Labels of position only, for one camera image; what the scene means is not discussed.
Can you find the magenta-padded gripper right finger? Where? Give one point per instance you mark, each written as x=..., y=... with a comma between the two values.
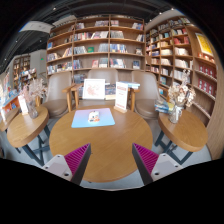
x=146, y=159

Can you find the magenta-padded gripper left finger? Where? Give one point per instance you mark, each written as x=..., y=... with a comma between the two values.
x=77, y=159

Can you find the white orange patterned computer mouse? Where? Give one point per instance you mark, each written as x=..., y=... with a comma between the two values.
x=94, y=116

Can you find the blue pink gradient mouse pad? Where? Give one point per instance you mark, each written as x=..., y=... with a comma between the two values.
x=80, y=119

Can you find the round wooden side table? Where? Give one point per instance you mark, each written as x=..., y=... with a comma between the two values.
x=185, y=133
x=25, y=130

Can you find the glass vase with dried flowers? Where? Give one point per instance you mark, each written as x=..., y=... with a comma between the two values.
x=32, y=110
x=175, y=115

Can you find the stack of colourful books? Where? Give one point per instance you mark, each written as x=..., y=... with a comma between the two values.
x=163, y=106

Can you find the beige armchair with wooden arms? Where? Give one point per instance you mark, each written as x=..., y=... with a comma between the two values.
x=103, y=74
x=146, y=100
x=58, y=96

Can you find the white sign on wooden base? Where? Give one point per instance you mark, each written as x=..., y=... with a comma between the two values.
x=121, y=96

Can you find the white framed picture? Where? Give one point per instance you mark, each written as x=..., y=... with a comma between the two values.
x=94, y=89

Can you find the pale blue book stack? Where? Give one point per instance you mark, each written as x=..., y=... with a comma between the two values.
x=133, y=84

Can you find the dark cover book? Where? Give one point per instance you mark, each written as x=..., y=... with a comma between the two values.
x=110, y=90

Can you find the small white table card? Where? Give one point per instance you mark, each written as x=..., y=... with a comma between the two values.
x=23, y=104

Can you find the colourful book display table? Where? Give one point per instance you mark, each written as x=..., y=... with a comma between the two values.
x=8, y=106

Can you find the small distant bookshelf unit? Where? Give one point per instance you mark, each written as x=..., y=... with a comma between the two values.
x=21, y=68

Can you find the curved wooden bookshelf unit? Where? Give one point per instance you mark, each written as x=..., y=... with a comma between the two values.
x=180, y=46

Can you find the wide wooden bookshelf unit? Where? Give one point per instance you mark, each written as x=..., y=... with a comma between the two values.
x=96, y=40

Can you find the white hanging ceiling panel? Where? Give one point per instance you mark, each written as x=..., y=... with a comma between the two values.
x=36, y=26

